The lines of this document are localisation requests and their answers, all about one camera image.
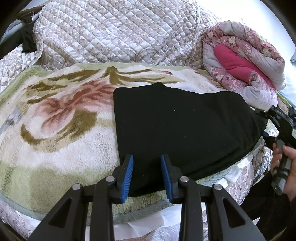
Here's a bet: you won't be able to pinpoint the quilted beige bedspread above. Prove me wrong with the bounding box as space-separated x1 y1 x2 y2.
0 0 273 241

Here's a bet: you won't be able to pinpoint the black pants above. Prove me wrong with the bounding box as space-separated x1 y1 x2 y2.
113 82 267 197

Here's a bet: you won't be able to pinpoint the dark clothes pile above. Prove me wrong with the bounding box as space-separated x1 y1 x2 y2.
1 6 43 59

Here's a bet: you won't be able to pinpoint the magenta pillow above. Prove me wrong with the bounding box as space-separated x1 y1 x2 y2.
214 44 275 89

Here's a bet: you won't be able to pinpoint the pink floral rolled quilt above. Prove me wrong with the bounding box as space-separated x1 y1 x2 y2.
202 21 286 111

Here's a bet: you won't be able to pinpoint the person right hand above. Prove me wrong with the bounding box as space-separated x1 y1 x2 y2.
271 143 296 203

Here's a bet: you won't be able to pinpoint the floral fleece blanket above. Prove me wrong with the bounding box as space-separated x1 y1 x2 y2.
0 62 273 224

